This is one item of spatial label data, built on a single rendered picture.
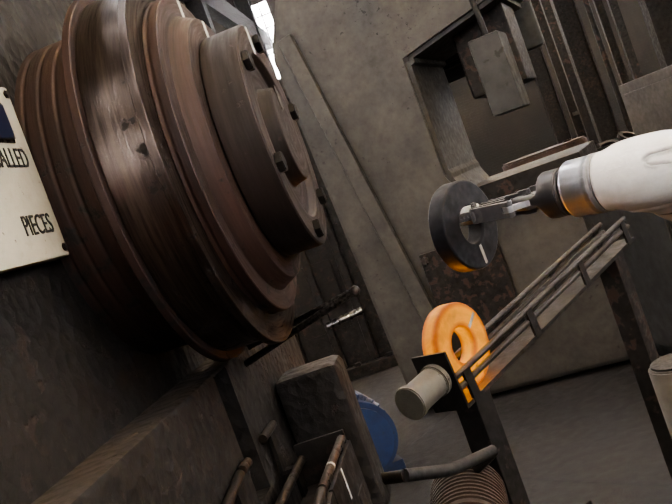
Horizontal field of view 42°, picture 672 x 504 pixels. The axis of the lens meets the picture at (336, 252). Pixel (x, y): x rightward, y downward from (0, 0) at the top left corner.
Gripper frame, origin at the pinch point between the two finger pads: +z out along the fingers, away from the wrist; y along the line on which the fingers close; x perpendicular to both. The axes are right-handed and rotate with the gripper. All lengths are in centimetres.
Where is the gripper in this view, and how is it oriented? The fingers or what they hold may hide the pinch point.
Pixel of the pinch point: (461, 216)
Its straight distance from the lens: 150.9
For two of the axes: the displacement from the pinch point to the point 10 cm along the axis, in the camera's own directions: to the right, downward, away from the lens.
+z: -7.1, 1.7, 6.8
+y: 6.3, -2.7, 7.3
